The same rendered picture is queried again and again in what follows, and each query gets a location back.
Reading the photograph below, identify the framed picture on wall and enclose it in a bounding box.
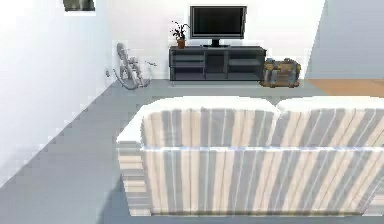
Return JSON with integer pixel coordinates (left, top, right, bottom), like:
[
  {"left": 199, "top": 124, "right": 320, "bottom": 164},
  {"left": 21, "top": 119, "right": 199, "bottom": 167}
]
[{"left": 62, "top": 0, "right": 96, "bottom": 13}]

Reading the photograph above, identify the striped beige grey sofa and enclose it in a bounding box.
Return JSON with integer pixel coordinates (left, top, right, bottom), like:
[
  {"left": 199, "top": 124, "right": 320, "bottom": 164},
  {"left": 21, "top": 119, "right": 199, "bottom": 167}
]
[{"left": 116, "top": 95, "right": 384, "bottom": 217}]

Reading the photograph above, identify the dark grey television stand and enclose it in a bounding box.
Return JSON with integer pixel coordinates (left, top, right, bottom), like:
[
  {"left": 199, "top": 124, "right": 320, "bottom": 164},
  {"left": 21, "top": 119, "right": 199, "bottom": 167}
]
[{"left": 168, "top": 45, "right": 267, "bottom": 82}]

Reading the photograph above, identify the grey rocking figure sculpture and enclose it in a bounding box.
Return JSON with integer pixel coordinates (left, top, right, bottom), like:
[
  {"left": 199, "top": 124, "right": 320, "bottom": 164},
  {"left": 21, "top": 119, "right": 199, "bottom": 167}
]
[{"left": 112, "top": 42, "right": 158, "bottom": 91}]

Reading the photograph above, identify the brown and grey box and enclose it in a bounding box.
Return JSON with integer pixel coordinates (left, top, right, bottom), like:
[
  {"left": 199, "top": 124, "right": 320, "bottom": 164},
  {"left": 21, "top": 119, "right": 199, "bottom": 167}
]
[{"left": 259, "top": 57, "right": 302, "bottom": 89}]

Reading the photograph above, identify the house plant in brown pot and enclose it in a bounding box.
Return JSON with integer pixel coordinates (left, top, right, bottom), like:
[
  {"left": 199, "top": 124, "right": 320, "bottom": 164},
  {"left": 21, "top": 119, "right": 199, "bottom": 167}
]
[{"left": 170, "top": 20, "right": 191, "bottom": 50}]

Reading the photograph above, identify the black television set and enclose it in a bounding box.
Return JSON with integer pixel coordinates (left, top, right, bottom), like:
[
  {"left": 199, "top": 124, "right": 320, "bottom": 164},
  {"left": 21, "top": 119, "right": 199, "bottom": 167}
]
[{"left": 189, "top": 5, "right": 248, "bottom": 48}]

